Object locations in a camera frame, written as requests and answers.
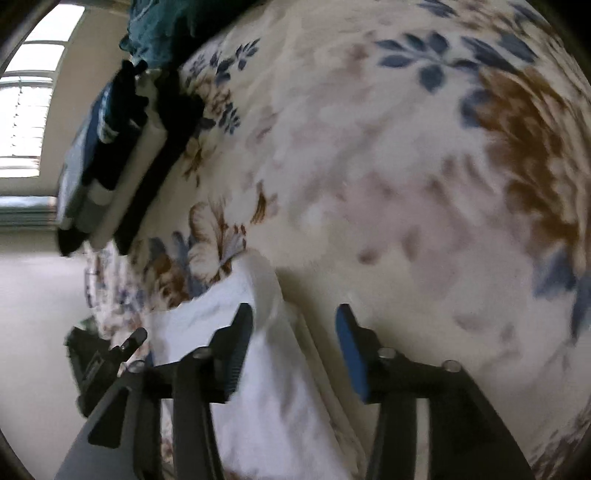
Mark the folded white garment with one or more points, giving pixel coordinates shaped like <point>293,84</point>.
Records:
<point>134,180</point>

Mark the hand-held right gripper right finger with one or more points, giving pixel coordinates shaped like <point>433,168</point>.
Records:
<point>353,350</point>

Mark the teal fleece blanket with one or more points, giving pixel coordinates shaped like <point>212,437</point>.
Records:
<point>175,23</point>

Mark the white t-shirt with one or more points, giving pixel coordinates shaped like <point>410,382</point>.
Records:
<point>277,415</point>

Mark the barred window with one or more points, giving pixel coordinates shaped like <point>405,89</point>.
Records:
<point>27,101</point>

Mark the folded navy striped garment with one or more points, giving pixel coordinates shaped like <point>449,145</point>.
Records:
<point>92,161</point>

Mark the floral quilt with checked border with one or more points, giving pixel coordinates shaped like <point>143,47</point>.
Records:
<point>369,138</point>

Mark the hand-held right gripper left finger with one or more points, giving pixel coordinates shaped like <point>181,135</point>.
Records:
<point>238,350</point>

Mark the folded black garment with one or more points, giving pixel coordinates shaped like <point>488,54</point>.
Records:
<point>161,157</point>

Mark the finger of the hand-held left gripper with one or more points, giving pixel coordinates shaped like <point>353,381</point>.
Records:
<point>129,346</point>

